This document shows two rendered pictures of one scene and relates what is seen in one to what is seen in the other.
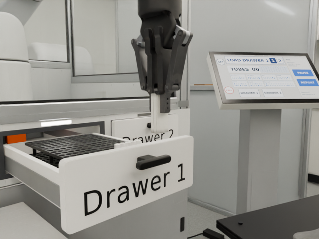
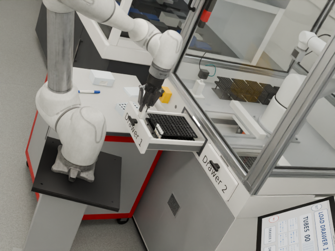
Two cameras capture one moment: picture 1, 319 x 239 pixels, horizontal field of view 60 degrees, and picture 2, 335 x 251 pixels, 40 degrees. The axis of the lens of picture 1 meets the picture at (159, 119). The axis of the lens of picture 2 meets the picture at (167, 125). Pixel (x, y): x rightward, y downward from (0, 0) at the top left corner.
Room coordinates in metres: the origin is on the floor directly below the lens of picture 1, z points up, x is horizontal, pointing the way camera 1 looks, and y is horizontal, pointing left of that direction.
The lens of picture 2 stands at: (0.89, -1.86, 2.04)
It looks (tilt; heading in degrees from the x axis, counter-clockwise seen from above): 29 degrees down; 98
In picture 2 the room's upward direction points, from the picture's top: 25 degrees clockwise
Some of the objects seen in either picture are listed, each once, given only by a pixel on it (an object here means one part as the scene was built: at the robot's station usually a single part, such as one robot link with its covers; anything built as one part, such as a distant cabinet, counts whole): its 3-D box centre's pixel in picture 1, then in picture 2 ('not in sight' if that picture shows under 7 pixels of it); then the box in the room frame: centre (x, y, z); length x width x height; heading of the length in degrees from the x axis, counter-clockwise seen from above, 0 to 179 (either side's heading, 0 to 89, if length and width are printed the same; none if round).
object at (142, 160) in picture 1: (149, 160); (133, 120); (0.46, 0.02, 0.91); 0.07 x 0.04 x 0.01; 135
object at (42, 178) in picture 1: (80, 159); (171, 130); (0.63, 0.18, 0.86); 0.40 x 0.26 x 0.06; 45
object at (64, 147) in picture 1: (82, 157); (170, 129); (0.62, 0.18, 0.87); 0.22 x 0.18 x 0.06; 45
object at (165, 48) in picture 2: not in sight; (166, 47); (0.48, 0.01, 1.32); 0.13 x 0.11 x 0.16; 155
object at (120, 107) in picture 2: not in sight; (128, 109); (0.35, 0.31, 0.78); 0.12 x 0.08 x 0.04; 61
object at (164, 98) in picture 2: not in sight; (164, 94); (0.46, 0.48, 0.88); 0.07 x 0.05 x 0.07; 135
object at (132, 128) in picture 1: (148, 133); (217, 171); (0.93, 0.04, 0.87); 0.29 x 0.02 x 0.11; 135
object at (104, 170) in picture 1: (139, 175); (136, 126); (0.48, 0.04, 0.87); 0.29 x 0.02 x 0.11; 135
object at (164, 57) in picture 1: (164, 61); (146, 95); (0.48, -0.01, 1.07); 0.04 x 0.01 x 0.11; 135
